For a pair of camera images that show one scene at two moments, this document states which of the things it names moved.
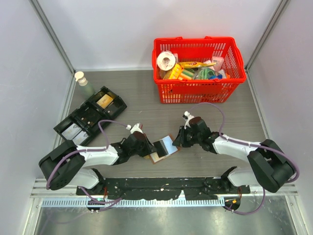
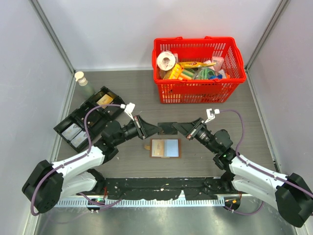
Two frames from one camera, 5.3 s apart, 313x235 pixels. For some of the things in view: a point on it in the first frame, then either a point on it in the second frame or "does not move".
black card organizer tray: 86,122 does not move
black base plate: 163,188 does not move
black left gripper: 149,148 → 143,128
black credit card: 161,150 → 167,128
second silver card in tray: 80,138 does not move
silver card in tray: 71,131 does not move
